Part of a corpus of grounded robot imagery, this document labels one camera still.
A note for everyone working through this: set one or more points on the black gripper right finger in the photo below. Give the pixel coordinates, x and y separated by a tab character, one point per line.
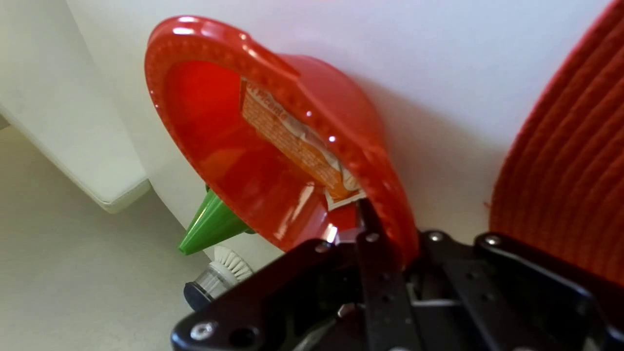
520	292

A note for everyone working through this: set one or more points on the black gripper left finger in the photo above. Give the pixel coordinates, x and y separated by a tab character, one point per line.
274	292

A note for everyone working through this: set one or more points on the orange plastic bowl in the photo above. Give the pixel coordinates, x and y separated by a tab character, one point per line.
208	129

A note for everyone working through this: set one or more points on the white bristle brush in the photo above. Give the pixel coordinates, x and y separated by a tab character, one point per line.
228	265

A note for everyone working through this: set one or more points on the green plastic cone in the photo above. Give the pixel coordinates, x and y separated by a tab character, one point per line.
212	224

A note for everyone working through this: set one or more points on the red round placemat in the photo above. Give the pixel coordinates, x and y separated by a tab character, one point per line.
573	162

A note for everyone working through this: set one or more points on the white flat furniture panel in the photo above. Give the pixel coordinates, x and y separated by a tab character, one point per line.
66	97

